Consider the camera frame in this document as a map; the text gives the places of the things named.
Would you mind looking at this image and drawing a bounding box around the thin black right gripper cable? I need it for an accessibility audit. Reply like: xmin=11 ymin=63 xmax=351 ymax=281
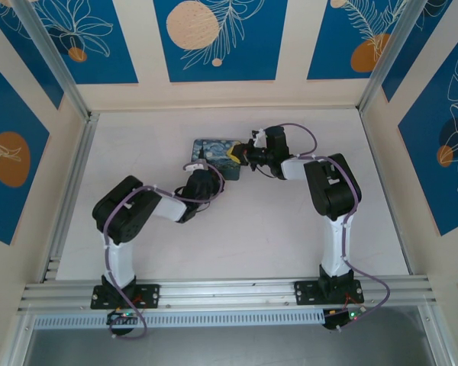
xmin=256 ymin=166 xmax=284 ymax=180

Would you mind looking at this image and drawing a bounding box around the aluminium side rail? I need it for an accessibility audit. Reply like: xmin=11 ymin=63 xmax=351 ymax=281
xmin=358 ymin=108 xmax=415 ymax=276
xmin=41 ymin=111 xmax=101 ymax=283

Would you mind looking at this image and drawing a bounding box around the starry night print mat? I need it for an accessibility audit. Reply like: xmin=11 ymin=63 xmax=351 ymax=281
xmin=190 ymin=137 xmax=244 ymax=181

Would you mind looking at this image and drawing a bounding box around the grey slotted cable duct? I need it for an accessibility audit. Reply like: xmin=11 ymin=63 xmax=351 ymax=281
xmin=33 ymin=309 xmax=327 ymax=331

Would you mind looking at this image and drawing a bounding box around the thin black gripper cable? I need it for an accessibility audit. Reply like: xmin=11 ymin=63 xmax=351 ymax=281
xmin=256 ymin=166 xmax=284 ymax=180
xmin=173 ymin=185 xmax=214 ymax=215

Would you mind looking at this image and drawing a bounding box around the long aluminium base rail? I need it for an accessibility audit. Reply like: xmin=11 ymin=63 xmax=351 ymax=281
xmin=21 ymin=276 xmax=438 ymax=314

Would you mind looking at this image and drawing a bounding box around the aluminium frame post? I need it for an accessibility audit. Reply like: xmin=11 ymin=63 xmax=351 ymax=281
xmin=358 ymin=0 xmax=446 ymax=115
xmin=11 ymin=0 xmax=92 ymax=121

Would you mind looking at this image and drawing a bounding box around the blue wall panel orange circle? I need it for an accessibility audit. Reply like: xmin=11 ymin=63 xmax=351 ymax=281
xmin=0 ymin=53 xmax=51 ymax=246
xmin=398 ymin=37 xmax=458 ymax=237
xmin=306 ymin=0 xmax=410 ymax=82

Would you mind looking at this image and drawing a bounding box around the grey metal sheet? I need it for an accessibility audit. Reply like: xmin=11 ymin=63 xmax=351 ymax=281
xmin=22 ymin=326 xmax=436 ymax=366

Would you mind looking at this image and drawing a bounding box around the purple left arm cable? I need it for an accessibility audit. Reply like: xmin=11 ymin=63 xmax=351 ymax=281
xmin=101 ymin=167 xmax=227 ymax=340

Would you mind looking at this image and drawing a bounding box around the blue floral wall panel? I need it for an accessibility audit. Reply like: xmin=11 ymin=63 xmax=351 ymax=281
xmin=0 ymin=0 xmax=65 ymax=111
xmin=381 ymin=0 xmax=458 ymax=104
xmin=22 ymin=0 xmax=139 ymax=85

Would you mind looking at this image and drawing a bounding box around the thin black left gripper cable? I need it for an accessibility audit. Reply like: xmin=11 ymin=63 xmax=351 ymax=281
xmin=173 ymin=185 xmax=214 ymax=215

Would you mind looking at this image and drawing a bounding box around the blue wall panel beige circle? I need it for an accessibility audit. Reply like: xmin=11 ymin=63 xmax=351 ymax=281
xmin=153 ymin=0 xmax=290 ymax=83

